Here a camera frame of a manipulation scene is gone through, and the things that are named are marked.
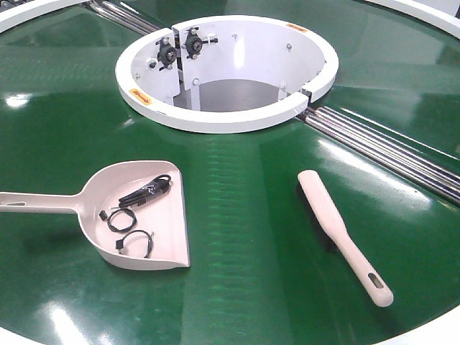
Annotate beige hand brush black bristles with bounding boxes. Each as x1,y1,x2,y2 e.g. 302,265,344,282
298,170,394,308

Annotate black USB cable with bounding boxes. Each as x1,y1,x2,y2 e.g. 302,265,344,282
118,174,173,208

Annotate beige plastic dustpan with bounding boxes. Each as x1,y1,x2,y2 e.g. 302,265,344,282
1,160,190,271

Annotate small black wire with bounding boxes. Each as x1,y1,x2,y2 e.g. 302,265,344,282
115,230,156,259
98,207,138,232

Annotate orange warning sticker front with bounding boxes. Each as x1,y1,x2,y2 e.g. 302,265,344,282
129,88,152,106

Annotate orange warning sticker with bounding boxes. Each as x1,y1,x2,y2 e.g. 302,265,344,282
286,23,308,33
129,88,152,106

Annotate right black bearing block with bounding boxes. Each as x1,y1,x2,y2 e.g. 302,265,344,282
181,27,219,60

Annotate black bearing block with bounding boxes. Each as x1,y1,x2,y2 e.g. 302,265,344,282
155,37,177,70
181,27,219,60

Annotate left black bearing block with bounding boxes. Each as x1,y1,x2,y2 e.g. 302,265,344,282
155,37,177,70

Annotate orange warning sticker back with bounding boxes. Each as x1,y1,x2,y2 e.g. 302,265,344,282
286,23,308,33

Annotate steel rollers top left gap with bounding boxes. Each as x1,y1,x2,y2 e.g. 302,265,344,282
86,1,161,35

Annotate white outer rim top right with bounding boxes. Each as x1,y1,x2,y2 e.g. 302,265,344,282
369,0,459,37

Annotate white rim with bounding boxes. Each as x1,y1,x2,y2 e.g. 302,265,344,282
0,0,84,32
369,0,459,37

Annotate white outer rim top left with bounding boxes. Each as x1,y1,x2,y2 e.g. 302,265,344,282
0,0,84,32

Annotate white central conveyor hub ring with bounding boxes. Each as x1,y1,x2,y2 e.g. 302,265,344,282
114,14,339,134

